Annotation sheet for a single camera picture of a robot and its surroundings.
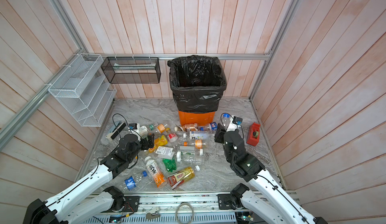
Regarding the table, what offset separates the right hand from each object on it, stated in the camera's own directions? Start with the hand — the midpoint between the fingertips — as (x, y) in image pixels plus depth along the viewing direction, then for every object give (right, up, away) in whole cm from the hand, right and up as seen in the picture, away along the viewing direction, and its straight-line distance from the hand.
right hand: (221, 126), depth 72 cm
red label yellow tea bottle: (-19, -27, +4) cm, 33 cm away
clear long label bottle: (-6, -8, +21) cm, 23 cm away
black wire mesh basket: (-57, +37, +32) cm, 75 cm away
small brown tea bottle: (-17, -3, +26) cm, 31 cm away
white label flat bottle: (-30, -16, +11) cm, 36 cm away
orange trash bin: (-8, +2, +29) cm, 30 cm away
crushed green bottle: (-27, -23, +11) cm, 37 cm away
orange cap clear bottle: (-34, -4, +25) cm, 43 cm away
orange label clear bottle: (-11, -13, +18) cm, 24 cm away
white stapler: (-66, -8, +23) cm, 71 cm away
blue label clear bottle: (-47, -30, +4) cm, 56 cm away
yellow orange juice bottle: (-33, -11, +18) cm, 39 cm away
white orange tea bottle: (-32, -28, +6) cm, 43 cm away
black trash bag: (-10, +28, +30) cm, 42 cm away
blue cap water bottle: (+2, +4, -2) cm, 5 cm away
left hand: (-39, -7, +9) cm, 41 cm away
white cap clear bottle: (-14, -20, +14) cm, 28 cm away
